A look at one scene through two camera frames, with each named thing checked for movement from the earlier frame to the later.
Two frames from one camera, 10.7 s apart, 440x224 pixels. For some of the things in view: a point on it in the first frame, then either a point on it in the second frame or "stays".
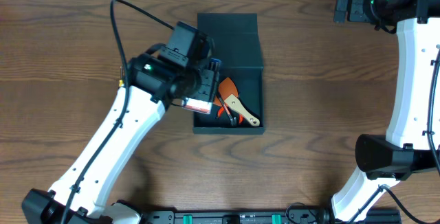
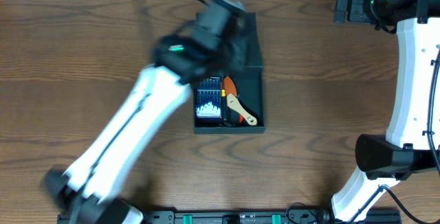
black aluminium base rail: [264, 216] stays
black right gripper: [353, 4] stays
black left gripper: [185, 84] to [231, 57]
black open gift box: [235, 39] stays
